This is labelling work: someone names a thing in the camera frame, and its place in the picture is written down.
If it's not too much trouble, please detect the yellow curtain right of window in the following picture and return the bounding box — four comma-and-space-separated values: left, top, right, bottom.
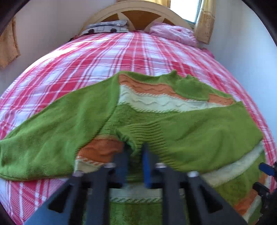
194, 0, 216, 44

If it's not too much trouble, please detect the yellow curtain at side window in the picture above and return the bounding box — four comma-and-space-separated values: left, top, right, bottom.
0, 17, 21, 68

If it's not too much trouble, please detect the green orange striped knit sweater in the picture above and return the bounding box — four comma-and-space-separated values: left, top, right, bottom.
1, 71, 268, 224

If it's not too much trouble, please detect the pink cloth beside bed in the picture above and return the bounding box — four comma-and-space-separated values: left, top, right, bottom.
201, 47, 215, 59

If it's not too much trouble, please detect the grey white folded blanket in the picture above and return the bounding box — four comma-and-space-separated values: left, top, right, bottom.
80, 20, 129, 36

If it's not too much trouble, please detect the pink pillow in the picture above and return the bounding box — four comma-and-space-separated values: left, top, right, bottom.
149, 23, 199, 47

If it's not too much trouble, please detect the red white plaid bedspread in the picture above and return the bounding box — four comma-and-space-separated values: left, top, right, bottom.
1, 32, 276, 224

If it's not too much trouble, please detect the window behind bed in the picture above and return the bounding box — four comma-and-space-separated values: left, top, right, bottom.
170, 0, 202, 24

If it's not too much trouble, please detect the cream wooden headboard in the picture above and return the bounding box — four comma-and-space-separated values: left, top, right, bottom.
80, 1, 191, 32

